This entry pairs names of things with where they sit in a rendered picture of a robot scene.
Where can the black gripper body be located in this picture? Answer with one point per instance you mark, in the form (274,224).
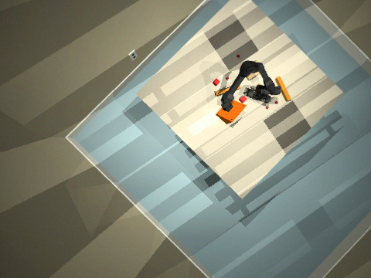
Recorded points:
(251,92)

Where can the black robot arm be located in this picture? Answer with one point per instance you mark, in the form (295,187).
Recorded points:
(246,69)

